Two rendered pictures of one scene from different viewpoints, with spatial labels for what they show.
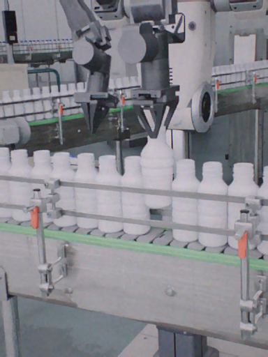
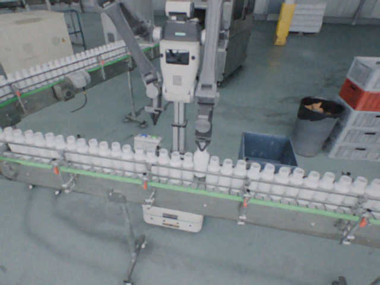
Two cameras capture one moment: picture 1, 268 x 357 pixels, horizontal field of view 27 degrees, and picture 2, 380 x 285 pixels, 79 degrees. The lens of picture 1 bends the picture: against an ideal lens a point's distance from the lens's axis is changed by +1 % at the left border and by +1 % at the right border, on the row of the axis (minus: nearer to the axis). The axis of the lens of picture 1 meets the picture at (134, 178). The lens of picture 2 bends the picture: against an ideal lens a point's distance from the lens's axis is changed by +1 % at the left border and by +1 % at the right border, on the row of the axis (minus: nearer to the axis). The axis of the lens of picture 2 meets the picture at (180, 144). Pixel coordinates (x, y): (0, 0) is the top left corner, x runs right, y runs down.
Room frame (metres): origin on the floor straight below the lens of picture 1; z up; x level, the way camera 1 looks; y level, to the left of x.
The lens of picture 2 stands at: (0.41, 0.26, 1.83)
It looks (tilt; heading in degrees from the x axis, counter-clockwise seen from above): 37 degrees down; 343
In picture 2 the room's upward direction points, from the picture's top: 1 degrees clockwise
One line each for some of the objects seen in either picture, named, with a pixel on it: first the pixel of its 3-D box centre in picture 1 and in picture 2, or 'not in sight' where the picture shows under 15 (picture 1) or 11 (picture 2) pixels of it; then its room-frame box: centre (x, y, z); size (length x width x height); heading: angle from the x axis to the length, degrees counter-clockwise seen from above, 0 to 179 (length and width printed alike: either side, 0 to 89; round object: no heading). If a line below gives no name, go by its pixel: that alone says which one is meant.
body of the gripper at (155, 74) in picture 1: (155, 77); (204, 126); (1.13, -0.05, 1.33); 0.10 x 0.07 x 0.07; 152
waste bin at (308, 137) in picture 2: not in sight; (312, 128); (2.21, -1.94, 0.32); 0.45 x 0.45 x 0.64
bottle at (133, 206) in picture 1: (135, 195); (187, 168); (1.16, 0.00, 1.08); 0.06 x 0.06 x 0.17
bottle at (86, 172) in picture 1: (88, 190); (164, 164); (1.22, 0.10, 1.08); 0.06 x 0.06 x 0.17
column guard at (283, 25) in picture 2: not in sight; (283, 24); (7.11, -5.00, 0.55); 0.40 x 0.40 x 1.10; 62
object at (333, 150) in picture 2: not in sight; (350, 143); (2.05, -2.48, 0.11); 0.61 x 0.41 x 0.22; 68
